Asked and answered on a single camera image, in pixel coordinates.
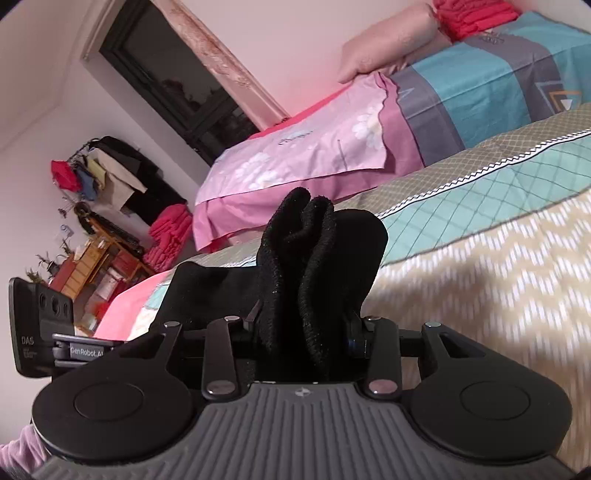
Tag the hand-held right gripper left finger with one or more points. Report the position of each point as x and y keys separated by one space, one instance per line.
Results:
x=221 y=350

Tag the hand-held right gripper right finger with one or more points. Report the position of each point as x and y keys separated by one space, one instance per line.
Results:
x=358 y=342

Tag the black pants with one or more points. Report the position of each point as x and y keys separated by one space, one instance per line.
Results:
x=314 y=258

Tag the wooden desk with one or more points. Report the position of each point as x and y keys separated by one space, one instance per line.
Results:
x=87 y=263

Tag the pink bedsheet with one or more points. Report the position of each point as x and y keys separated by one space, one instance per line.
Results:
x=124 y=309

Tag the red folded cloth pile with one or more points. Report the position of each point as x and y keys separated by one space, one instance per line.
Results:
x=168 y=235

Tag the teal beige zigzag quilt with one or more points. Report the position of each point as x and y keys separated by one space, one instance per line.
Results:
x=485 y=258

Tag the blue hanging garment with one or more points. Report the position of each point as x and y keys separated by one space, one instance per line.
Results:
x=87 y=184

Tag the red hanging garment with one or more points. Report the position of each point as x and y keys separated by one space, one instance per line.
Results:
x=64 y=175

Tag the beige hanging garment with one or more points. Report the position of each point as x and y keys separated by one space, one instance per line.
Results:
x=115 y=180

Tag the black hanging clothes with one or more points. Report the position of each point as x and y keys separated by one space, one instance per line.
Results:
x=152 y=194

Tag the pink floral duvet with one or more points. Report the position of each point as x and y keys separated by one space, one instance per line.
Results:
x=295 y=161

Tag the pink patterned curtain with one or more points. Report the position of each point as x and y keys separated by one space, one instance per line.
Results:
x=221 y=64

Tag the dark window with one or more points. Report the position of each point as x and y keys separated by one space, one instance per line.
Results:
x=161 y=69

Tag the blue patterned pillow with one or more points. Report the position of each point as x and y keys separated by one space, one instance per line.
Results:
x=485 y=83

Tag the pink pillow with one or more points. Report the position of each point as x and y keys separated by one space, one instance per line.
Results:
x=383 y=50

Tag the red towel stack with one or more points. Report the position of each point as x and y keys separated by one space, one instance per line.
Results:
x=471 y=18

